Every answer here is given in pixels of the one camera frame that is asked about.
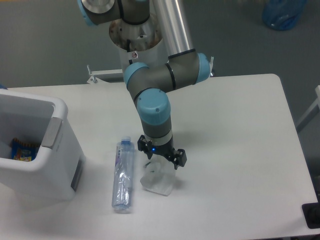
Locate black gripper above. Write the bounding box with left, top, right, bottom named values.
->
left=137, top=135, right=187, bottom=170

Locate white plastic bag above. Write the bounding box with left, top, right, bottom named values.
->
left=140, top=155, right=176, bottom=197

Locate clear plastic water bottle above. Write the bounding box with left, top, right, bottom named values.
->
left=111, top=136, right=135, bottom=213

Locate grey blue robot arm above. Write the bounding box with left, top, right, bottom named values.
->
left=78, top=0, right=213, bottom=168

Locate white trash can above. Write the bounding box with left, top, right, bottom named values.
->
left=0, top=89, right=86, bottom=200

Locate colourful snack wrapper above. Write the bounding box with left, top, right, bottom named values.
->
left=11, top=138, right=40, bottom=162

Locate white left bracket with bolts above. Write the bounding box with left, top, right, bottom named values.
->
left=86, top=65, right=124, bottom=84

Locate white right bracket with bolt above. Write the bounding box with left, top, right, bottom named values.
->
left=209, top=56, right=215, bottom=78

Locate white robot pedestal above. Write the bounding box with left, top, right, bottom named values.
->
left=109, top=13, right=168, bottom=72

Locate black pedestal cable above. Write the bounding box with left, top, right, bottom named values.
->
left=126, top=38, right=133, bottom=68

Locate white frame at right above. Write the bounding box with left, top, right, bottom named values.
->
left=295, top=85, right=320, bottom=134

